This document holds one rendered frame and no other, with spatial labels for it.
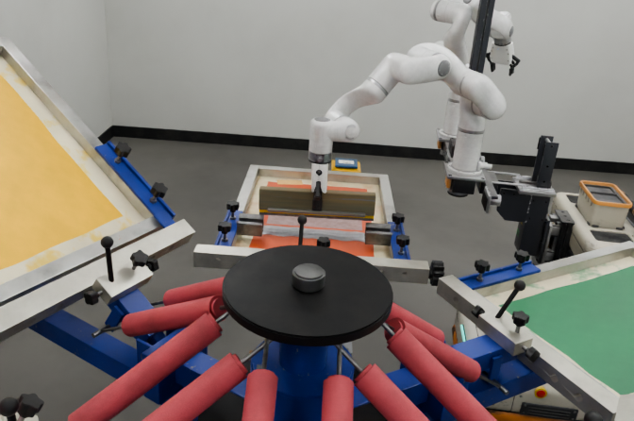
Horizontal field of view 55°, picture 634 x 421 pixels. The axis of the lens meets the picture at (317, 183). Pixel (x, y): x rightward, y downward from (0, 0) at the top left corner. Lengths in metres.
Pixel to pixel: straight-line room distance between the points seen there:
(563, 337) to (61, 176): 1.42
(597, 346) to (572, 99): 4.40
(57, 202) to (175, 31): 4.11
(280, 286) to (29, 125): 1.03
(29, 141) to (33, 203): 0.22
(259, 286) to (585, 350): 0.97
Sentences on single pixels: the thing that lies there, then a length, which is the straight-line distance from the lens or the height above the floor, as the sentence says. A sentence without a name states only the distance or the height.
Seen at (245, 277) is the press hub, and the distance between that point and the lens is 1.13.
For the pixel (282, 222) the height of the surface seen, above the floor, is 0.96.
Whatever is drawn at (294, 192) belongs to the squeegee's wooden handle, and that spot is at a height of 1.13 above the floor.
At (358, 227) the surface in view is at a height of 0.96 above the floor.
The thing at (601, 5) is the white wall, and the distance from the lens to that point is 5.95.
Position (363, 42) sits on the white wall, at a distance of 5.54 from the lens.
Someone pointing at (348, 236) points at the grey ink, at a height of 0.96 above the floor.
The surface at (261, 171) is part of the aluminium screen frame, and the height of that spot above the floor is 0.98.
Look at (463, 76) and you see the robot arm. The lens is 2.11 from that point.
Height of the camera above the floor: 1.91
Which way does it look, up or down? 22 degrees down
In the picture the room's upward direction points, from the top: 4 degrees clockwise
